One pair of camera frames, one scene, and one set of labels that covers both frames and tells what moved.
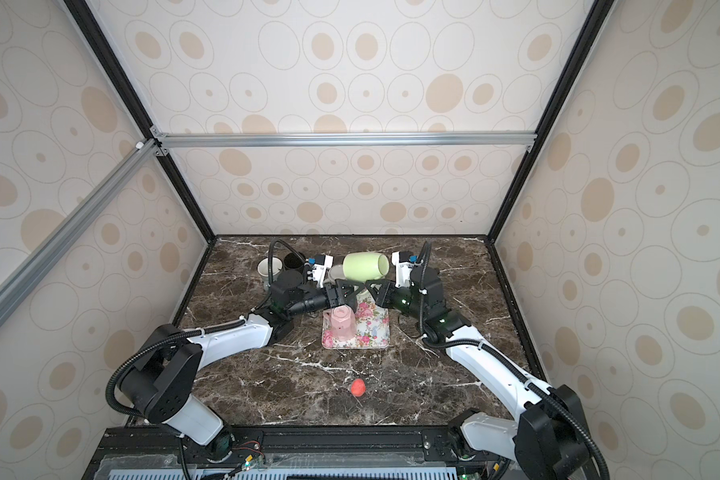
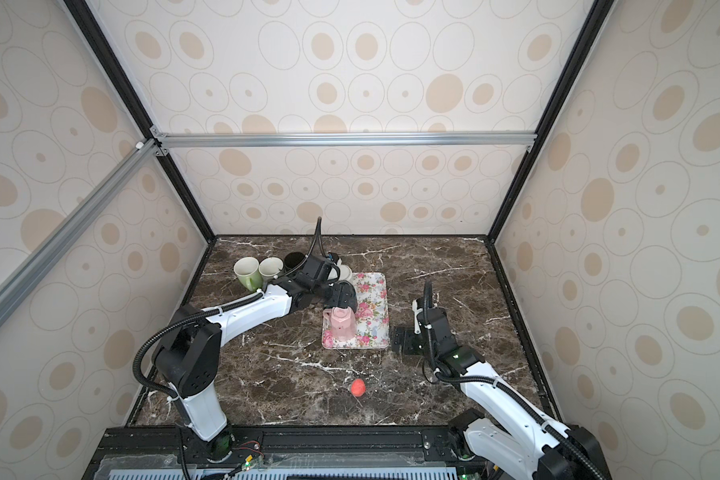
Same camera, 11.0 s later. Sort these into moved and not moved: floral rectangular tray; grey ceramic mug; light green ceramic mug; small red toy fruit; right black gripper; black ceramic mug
Moved: right black gripper; light green ceramic mug
Not moved: small red toy fruit; floral rectangular tray; grey ceramic mug; black ceramic mug
